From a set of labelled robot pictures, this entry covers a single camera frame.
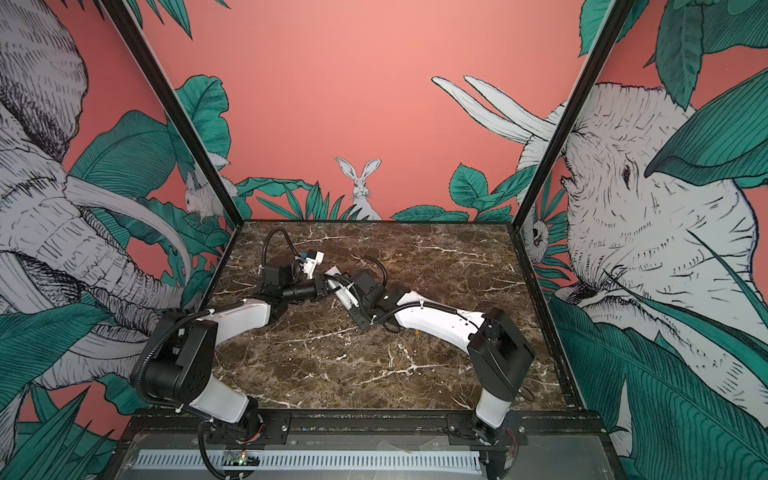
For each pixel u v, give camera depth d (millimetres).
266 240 1169
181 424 751
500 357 445
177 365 452
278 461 701
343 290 787
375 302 636
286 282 735
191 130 928
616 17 698
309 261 828
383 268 1080
